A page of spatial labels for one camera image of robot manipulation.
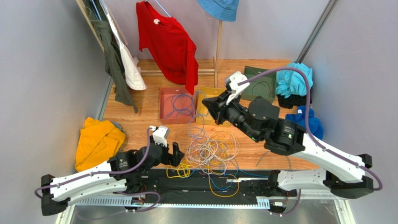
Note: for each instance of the green plastic bin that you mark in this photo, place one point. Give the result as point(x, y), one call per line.
point(263, 86)

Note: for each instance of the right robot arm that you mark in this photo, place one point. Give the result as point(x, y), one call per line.
point(344, 175)

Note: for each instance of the blue bucket hat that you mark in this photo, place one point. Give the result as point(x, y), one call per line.
point(224, 10)

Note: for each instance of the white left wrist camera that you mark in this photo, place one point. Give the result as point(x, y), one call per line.
point(160, 134)

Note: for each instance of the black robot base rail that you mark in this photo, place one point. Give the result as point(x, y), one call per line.
point(247, 191)

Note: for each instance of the aluminium frame post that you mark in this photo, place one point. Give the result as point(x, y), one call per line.
point(321, 22)

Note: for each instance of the yellow plastic bin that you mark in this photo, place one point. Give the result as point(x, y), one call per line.
point(202, 115)

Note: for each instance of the red plastic bin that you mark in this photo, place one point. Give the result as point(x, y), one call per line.
point(176, 106)

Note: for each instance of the wooden clothes rack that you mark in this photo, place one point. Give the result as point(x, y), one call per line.
point(157, 73)

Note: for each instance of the orange yellow cloth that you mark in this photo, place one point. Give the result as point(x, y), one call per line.
point(99, 141)

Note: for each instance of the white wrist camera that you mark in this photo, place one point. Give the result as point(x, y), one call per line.
point(160, 134)
point(235, 83)

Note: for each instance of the grey denim cloth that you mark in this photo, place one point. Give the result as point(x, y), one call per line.
point(117, 125)

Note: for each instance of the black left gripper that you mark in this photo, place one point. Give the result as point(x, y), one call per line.
point(174, 159)

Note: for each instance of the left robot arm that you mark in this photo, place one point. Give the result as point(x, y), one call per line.
point(121, 173)

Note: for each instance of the cyan cloth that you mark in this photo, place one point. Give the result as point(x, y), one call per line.
point(289, 82)

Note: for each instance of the black cloth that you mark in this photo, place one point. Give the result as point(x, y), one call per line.
point(291, 101)

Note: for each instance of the olive green garment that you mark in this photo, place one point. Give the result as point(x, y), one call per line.
point(112, 55)

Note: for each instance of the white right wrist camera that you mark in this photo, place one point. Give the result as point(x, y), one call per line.
point(235, 83)

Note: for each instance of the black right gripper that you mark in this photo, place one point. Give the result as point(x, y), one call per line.
point(221, 107)

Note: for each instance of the red shirt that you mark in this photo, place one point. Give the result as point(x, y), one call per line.
point(169, 44)

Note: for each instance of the white garment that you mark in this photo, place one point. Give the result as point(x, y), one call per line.
point(133, 76)

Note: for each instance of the blue cloth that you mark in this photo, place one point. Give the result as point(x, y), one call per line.
point(314, 123)

